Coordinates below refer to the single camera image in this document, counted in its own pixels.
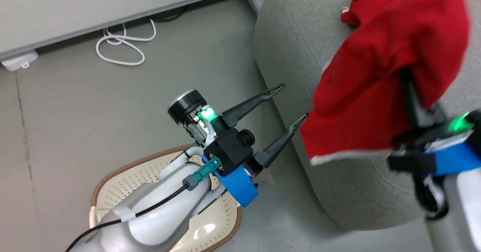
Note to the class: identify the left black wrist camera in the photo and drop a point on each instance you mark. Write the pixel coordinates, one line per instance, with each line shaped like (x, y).
(229, 152)

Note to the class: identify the white partition panel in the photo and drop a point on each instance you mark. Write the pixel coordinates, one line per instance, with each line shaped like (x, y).
(94, 3)

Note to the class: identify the beige perforated laundry basket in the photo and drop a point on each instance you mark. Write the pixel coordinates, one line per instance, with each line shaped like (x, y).
(124, 184)

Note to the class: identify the white power box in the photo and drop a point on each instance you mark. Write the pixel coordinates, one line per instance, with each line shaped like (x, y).
(18, 60)

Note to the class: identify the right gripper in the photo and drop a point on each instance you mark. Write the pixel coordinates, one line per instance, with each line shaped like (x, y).
(451, 131)

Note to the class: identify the grey fabric sofa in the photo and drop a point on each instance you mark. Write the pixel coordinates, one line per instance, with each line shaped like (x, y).
(293, 49)

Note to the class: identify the red cloth garment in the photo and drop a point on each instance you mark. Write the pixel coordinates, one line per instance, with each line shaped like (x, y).
(379, 75)

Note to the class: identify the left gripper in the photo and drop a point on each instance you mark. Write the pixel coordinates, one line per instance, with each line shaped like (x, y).
(188, 107)

